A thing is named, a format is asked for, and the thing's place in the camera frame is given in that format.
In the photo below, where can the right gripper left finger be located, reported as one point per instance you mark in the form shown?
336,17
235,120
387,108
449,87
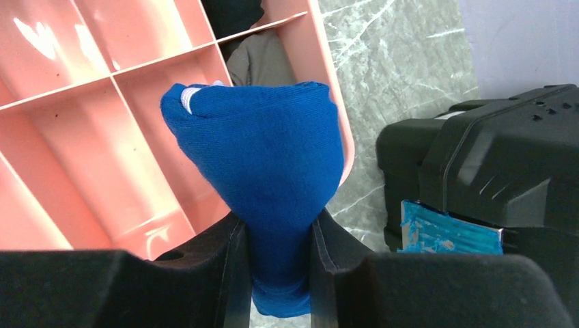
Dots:
205,282

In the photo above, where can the black toolbox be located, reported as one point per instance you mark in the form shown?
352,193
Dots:
509,164

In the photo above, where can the rolled grey cloth in tray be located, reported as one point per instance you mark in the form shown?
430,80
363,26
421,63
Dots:
258,59

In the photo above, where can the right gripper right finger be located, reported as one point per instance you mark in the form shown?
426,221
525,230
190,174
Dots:
353,286

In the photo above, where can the rolled black cloth in tray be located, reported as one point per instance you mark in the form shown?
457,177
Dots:
228,17

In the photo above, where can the pink divided organizer tray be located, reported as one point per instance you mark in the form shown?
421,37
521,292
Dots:
87,161

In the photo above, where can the blue underwear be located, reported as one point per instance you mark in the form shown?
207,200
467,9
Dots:
275,157

